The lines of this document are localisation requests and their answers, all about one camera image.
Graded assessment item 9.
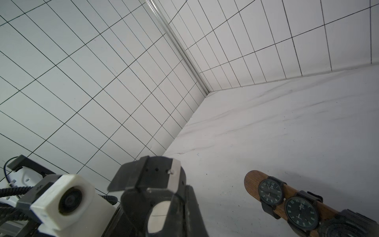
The brown wooden watch stand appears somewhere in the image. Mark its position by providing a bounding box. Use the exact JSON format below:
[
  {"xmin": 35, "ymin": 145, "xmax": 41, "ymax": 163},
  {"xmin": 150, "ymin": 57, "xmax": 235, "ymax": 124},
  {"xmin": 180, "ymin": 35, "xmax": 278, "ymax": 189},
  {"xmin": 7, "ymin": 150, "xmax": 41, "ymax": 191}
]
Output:
[{"xmin": 244, "ymin": 170, "xmax": 337, "ymax": 237}]

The black slim round watch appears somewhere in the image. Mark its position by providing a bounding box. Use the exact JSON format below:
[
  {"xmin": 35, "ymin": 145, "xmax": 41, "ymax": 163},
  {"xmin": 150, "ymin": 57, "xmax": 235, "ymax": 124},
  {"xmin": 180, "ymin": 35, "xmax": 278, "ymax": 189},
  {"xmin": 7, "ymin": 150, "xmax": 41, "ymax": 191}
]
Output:
[
  {"xmin": 258, "ymin": 176, "xmax": 286, "ymax": 220},
  {"xmin": 284, "ymin": 191, "xmax": 323, "ymax": 237}
]

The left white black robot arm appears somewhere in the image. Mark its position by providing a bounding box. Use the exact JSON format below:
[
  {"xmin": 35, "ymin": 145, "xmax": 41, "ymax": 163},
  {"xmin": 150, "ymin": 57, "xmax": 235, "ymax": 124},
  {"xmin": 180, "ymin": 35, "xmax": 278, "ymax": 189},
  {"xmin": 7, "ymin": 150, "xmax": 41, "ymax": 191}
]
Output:
[{"xmin": 1, "ymin": 155, "xmax": 54, "ymax": 237}]

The black rectangular smart watch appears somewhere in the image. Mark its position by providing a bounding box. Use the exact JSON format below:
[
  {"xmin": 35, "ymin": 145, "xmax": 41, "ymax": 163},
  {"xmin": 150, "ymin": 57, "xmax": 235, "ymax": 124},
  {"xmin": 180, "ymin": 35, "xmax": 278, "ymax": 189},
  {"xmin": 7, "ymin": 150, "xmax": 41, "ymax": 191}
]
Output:
[{"xmin": 103, "ymin": 156, "xmax": 208, "ymax": 237}]

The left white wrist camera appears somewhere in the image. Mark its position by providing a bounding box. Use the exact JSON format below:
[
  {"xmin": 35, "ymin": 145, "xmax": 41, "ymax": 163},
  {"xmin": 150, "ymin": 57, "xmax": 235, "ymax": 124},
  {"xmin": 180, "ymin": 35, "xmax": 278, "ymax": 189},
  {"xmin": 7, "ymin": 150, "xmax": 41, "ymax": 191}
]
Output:
[{"xmin": 30, "ymin": 174, "xmax": 116, "ymax": 237}]

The black round wrist watch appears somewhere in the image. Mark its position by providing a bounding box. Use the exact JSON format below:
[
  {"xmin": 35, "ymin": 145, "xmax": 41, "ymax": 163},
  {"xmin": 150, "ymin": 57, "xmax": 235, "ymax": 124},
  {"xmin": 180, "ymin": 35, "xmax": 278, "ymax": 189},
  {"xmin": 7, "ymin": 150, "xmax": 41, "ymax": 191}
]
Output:
[{"xmin": 317, "ymin": 209, "xmax": 379, "ymax": 237}]

